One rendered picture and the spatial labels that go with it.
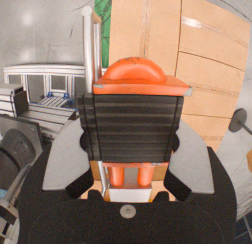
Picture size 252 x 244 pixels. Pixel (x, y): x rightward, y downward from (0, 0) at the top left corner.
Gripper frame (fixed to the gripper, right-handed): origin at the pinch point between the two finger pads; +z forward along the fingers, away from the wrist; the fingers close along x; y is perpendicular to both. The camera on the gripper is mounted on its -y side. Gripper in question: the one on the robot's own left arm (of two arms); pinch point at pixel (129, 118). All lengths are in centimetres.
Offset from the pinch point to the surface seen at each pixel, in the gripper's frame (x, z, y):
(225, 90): 69, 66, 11
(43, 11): -93, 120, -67
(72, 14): -58, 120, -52
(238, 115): 156, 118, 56
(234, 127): 156, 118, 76
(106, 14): -22, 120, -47
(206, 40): 47, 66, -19
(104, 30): -24, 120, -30
